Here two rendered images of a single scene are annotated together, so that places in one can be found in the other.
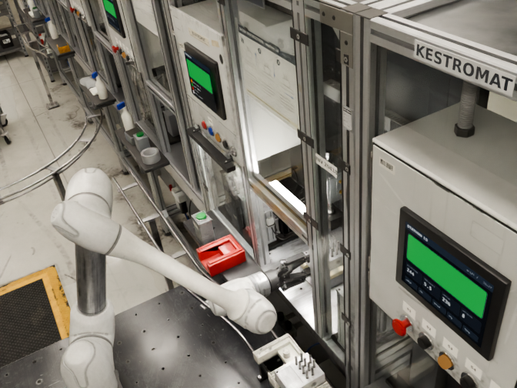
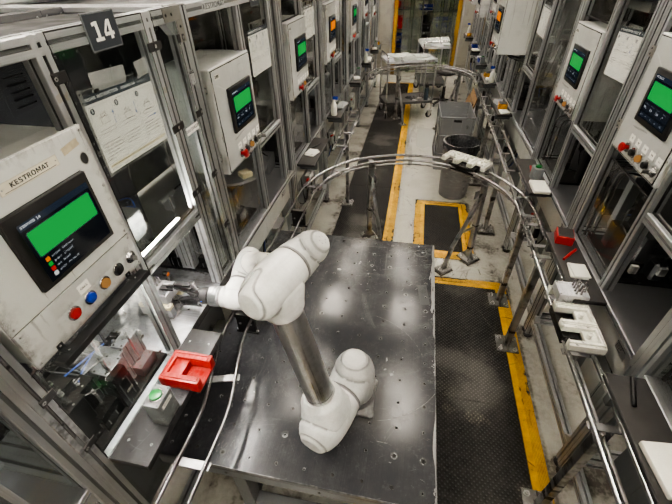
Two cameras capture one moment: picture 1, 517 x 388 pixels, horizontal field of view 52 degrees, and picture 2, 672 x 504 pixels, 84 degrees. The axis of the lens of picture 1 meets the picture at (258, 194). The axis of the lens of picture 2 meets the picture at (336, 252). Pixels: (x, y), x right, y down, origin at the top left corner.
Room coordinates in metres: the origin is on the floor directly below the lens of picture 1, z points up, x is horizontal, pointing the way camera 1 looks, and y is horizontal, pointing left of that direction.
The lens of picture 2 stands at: (1.90, 1.14, 2.15)
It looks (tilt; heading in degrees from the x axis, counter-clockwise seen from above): 38 degrees down; 217
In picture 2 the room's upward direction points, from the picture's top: 2 degrees counter-clockwise
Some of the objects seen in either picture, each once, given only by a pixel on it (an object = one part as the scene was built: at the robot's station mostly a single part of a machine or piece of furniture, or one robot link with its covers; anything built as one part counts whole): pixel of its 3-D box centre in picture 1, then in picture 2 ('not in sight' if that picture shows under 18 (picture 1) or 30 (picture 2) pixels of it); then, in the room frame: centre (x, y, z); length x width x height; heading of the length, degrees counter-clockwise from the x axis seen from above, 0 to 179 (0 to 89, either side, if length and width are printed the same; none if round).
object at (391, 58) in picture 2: not in sight; (407, 83); (-4.03, -1.80, 0.48); 0.88 x 0.56 x 0.96; 133
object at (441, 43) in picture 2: not in sight; (432, 66); (-5.36, -1.97, 0.48); 0.84 x 0.58 x 0.97; 33
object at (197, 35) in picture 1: (234, 75); (20, 240); (1.77, 0.03, 1.60); 0.42 x 0.29 x 0.46; 25
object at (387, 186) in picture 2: not in sight; (387, 132); (-3.09, -1.59, 0.01); 5.85 x 0.59 x 0.01; 25
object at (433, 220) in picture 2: not in sight; (441, 226); (-1.18, 0.14, 0.01); 1.00 x 0.55 x 0.01; 25
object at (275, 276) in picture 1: (277, 278); (201, 294); (1.34, -0.03, 1.02); 0.09 x 0.07 x 0.08; 115
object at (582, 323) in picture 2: not in sight; (572, 320); (0.38, 1.31, 0.84); 0.37 x 0.14 x 0.10; 25
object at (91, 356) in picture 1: (87, 369); (353, 375); (1.19, 0.67, 0.85); 0.18 x 0.16 x 0.22; 6
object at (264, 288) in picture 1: (258, 285); (216, 296); (1.31, 0.04, 1.02); 0.09 x 0.06 x 0.09; 25
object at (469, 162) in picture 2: not in sight; (465, 163); (-0.90, 0.32, 0.84); 0.37 x 0.14 x 0.10; 83
